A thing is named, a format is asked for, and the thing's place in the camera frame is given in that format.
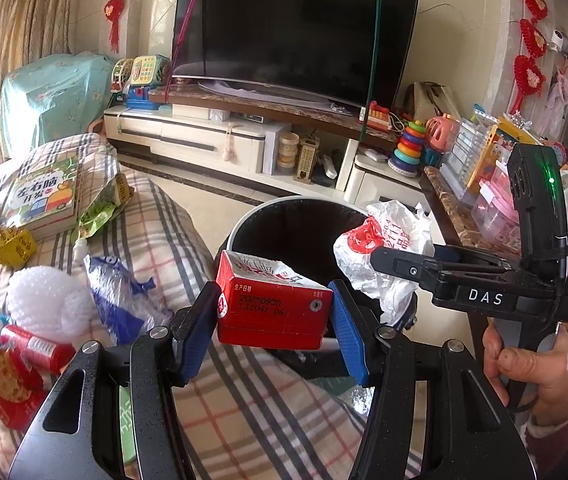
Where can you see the red candy tube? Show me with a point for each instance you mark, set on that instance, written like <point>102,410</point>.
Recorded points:
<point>39,347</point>

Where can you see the small white bottle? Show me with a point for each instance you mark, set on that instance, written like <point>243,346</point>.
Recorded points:
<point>80,249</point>

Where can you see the white security camera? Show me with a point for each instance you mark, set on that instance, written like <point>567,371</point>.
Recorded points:
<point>558,40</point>

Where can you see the white remote control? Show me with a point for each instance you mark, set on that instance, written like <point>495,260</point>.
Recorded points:
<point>330,166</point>

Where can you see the pink plastic container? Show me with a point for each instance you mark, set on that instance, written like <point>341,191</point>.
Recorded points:
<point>496,215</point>

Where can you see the red milk carton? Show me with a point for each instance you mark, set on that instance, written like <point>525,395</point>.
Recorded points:
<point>269,310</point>

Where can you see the white bubble wrap ball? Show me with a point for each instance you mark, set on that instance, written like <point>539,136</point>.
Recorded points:
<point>49,302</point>

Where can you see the black curved television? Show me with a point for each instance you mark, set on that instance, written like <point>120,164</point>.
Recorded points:
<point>294,25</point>

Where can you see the blue toy cash register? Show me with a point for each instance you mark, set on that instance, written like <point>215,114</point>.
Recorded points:
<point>141,97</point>

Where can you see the white box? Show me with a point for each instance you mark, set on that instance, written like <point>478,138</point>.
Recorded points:
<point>273,150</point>

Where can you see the person's right hand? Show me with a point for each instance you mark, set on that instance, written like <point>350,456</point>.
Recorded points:
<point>554,375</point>

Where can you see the plaid blanket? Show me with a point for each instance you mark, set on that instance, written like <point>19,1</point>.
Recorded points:
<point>174,240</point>

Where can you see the yellow crumpled wrapper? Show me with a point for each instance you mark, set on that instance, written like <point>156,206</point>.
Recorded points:
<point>14,247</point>

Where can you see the pink plastic toy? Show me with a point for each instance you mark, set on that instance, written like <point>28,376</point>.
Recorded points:
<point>441,132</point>

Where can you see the green snack wrapper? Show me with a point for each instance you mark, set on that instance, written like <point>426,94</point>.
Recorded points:
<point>101,207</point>

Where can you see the red knot hanging ornament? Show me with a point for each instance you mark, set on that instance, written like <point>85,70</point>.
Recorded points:
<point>114,7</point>

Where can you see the beige bag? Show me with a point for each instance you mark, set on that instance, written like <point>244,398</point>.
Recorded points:
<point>429,100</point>

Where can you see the stack of small bowls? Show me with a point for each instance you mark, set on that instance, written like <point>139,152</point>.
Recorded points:
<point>288,152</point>

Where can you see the toy ferris wheel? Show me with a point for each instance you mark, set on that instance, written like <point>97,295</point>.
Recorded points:
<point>121,75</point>

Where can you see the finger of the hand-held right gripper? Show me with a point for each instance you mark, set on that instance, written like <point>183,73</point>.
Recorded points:
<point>479,256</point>
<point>404,266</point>

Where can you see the black white-rimmed trash bin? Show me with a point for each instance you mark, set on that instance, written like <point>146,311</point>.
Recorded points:
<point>294,225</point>

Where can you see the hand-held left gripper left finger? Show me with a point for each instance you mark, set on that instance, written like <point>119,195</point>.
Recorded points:
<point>196,332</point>

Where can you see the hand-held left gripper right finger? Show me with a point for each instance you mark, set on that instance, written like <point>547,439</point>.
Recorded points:
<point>349,332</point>

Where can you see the white television cabinet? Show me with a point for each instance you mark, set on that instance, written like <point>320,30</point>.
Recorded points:
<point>189,140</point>

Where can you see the blue and white plastic bag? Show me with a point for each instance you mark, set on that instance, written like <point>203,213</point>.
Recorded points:
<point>119,300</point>

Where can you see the red toy telephone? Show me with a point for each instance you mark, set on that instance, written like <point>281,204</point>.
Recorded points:
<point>378,117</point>

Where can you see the beige curtain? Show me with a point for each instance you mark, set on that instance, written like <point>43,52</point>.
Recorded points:
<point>29,15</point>

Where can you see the red heart garland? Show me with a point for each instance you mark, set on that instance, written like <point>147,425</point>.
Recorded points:
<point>531,35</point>

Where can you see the marble-top side table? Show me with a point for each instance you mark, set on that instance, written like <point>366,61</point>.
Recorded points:
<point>451,205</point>

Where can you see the yellow toy phone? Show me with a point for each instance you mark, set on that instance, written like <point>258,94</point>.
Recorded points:
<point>145,69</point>

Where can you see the red snack packet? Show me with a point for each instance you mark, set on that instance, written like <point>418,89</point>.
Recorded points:
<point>4,385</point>

